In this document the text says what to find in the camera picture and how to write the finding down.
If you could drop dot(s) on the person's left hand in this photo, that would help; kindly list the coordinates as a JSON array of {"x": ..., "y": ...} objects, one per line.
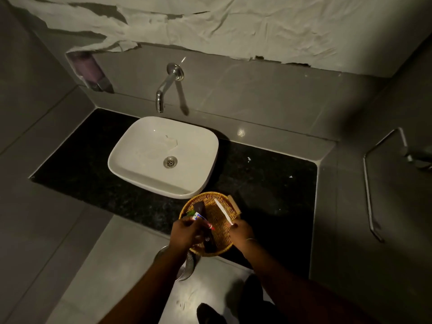
[{"x": 184, "y": 232}]

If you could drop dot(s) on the person's right hand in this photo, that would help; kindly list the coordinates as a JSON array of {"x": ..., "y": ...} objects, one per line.
[{"x": 241, "y": 234}]

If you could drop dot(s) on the person's left fingers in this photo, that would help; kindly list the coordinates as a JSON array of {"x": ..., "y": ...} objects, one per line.
[{"x": 201, "y": 232}]

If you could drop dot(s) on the person's right fingers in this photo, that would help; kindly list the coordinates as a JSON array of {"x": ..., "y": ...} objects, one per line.
[{"x": 232, "y": 232}]

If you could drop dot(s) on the white toothpaste tube red cap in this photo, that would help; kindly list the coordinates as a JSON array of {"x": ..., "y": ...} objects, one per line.
[{"x": 204, "y": 222}]

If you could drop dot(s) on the white toothbrush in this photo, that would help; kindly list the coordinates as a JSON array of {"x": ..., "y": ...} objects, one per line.
[{"x": 222, "y": 211}]

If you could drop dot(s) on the person's right forearm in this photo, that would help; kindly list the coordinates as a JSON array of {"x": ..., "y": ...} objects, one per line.
[{"x": 297, "y": 293}]

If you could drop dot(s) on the person's left forearm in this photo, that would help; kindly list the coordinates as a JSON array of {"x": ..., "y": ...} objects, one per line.
[{"x": 145, "y": 290}]

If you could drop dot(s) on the round woven wicker basket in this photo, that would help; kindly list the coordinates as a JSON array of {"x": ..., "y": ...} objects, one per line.
[{"x": 217, "y": 224}]

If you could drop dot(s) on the small green packet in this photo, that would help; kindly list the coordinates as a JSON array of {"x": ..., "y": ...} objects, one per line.
[{"x": 190, "y": 213}]

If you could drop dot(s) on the small wooden comb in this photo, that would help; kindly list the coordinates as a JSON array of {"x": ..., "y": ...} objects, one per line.
[{"x": 234, "y": 204}]

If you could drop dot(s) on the metal wrist bangle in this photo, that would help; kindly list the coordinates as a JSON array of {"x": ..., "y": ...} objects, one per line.
[{"x": 160, "y": 252}]

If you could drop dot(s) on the person's dark trouser leg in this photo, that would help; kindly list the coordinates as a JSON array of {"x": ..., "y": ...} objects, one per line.
[{"x": 253, "y": 303}]

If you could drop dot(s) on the metal sink drain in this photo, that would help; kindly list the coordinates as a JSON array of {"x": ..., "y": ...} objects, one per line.
[{"x": 170, "y": 162}]

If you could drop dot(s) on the person's black shoe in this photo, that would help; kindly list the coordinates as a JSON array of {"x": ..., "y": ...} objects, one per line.
[{"x": 209, "y": 315}]

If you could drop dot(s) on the white ceramic sink basin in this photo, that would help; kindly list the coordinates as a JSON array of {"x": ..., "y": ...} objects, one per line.
[{"x": 148, "y": 145}]

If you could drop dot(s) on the chrome wall faucet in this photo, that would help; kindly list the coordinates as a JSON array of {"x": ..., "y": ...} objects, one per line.
[{"x": 165, "y": 84}]

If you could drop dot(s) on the wall soap dispenser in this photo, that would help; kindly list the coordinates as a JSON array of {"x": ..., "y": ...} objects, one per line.
[{"x": 88, "y": 72}]

